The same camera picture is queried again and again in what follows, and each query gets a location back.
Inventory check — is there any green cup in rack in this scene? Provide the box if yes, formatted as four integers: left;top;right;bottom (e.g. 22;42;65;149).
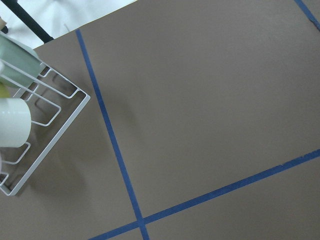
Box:
0;33;41;88

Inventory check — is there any black tripod leg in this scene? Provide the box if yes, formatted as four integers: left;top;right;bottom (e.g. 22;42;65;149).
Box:
2;0;54;44

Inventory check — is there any white wire cup rack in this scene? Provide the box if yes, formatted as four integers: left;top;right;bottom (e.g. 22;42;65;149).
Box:
0;60;91;196

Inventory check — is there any white cup in rack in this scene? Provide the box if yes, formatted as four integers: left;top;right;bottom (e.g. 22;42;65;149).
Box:
0;98;32;148

